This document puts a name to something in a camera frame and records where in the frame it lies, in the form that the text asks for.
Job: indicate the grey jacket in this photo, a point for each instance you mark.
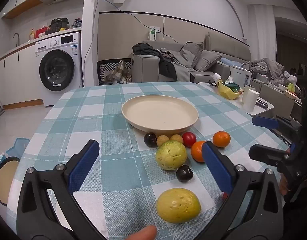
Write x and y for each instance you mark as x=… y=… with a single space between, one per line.
x=182 y=72

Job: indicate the white kitchen counter cabinet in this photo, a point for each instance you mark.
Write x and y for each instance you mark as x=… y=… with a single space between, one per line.
x=16 y=77

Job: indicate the white green wall device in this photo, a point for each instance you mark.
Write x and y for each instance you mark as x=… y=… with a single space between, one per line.
x=153 y=33

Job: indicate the grey clothes heap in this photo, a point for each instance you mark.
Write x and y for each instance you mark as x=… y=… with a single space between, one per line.
x=266 y=70

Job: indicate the yellow soap bottle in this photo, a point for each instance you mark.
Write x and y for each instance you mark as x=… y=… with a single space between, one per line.
x=31 y=34

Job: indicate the blue bag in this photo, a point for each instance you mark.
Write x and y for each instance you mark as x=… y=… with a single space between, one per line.
x=17 y=146

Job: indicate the orange mandarin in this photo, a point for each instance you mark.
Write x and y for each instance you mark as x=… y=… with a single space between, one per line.
x=197 y=151
x=221 y=139

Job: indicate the person's right hand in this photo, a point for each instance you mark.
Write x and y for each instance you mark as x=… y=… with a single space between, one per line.
x=283 y=183

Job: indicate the grey sofa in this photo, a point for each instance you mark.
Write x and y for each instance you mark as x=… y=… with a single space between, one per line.
x=143 y=67

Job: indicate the dark clothes pile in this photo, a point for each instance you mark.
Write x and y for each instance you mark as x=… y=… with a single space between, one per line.
x=148 y=51

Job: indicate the person's left hand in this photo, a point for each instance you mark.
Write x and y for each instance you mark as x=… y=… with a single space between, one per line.
x=143 y=233

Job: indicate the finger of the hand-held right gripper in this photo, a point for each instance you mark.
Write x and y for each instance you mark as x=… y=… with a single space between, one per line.
x=266 y=153
x=264 y=122

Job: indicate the green yellow guava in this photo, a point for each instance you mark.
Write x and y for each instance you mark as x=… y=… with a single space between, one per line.
x=171 y=155

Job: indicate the tan longan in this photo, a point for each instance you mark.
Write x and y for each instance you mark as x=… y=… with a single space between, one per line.
x=176 y=138
x=162 y=140

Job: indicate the grey pillow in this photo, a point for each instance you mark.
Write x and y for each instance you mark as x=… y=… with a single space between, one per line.
x=207 y=61
x=192 y=52

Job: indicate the yellow bag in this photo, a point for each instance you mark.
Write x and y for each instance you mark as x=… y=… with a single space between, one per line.
x=226 y=92

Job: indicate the plaid cloth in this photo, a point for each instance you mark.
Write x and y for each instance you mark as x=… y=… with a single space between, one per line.
x=119 y=73

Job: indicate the curved metal faucet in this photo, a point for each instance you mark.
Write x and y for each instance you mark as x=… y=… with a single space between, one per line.
x=17 y=37

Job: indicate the white cup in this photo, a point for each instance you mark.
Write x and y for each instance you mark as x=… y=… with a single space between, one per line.
x=250 y=101

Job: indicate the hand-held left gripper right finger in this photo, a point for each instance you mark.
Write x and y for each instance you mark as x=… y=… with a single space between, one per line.
x=217 y=170

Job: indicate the lying snack canister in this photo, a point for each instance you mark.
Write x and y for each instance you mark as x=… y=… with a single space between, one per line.
x=216 y=77

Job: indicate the red box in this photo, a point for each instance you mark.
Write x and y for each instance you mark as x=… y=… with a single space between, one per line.
x=41 y=32

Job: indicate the cream round plate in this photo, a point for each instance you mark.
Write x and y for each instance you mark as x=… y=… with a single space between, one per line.
x=158 y=110

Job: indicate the clutter pile on washer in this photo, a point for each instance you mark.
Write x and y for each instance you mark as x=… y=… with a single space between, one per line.
x=76 y=23

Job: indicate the dark purple plum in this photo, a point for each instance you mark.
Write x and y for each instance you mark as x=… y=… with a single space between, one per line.
x=184 y=173
x=150 y=139

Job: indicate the white washing machine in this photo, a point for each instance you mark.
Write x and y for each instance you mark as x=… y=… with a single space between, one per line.
x=58 y=72

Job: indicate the light blue blanket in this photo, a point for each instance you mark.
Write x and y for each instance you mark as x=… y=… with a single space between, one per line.
x=229 y=62

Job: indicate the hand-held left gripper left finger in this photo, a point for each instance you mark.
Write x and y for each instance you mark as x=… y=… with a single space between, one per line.
x=83 y=165

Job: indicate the white side table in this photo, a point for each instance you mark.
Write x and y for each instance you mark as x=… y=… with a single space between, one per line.
x=233 y=103

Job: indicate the black cooker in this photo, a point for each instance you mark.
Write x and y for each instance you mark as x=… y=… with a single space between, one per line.
x=57 y=25

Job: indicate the white tissue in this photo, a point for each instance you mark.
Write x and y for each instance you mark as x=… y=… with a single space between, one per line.
x=229 y=80

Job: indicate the white wall cabinet wooden underside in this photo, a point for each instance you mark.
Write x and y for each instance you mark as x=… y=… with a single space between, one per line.
x=21 y=8

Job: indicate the round wooden stool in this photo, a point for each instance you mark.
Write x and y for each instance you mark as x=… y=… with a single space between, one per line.
x=6 y=180

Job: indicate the red cherry tomato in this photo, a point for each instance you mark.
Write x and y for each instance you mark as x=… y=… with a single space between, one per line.
x=189 y=138

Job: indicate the white pitcher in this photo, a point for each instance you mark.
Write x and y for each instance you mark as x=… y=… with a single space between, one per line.
x=239 y=76

